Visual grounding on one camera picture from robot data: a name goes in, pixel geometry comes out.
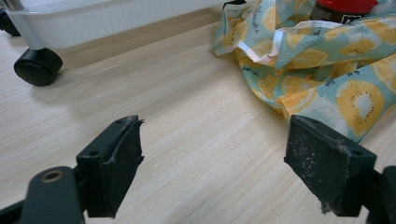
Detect metal cart pole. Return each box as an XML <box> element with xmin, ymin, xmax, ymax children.
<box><xmin>3</xmin><ymin>0</ymin><xmax>25</xmax><ymax>12</ymax></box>

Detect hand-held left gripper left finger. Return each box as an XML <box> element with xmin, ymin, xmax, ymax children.
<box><xmin>76</xmin><ymin>115</ymin><xmax>145</xmax><ymax>218</ymax></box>

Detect fruit print cloth bag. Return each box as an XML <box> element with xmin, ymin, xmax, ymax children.
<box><xmin>211</xmin><ymin>0</ymin><xmax>396</xmax><ymax>144</ymax></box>

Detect black caster wheel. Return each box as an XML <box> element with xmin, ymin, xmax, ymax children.
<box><xmin>0</xmin><ymin>7</ymin><xmax>21</xmax><ymax>37</ymax></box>
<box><xmin>13</xmin><ymin>47</ymin><xmax>64</xmax><ymax>88</ymax></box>

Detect dark jar with red lid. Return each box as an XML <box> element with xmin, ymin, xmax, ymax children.
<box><xmin>308</xmin><ymin>0</ymin><xmax>379</xmax><ymax>25</ymax></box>

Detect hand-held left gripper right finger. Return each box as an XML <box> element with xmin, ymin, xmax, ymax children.
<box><xmin>283</xmin><ymin>114</ymin><xmax>377</xmax><ymax>217</ymax></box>

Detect white rolling cart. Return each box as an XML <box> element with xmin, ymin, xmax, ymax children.
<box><xmin>6</xmin><ymin>0</ymin><xmax>237</xmax><ymax>51</ymax></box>

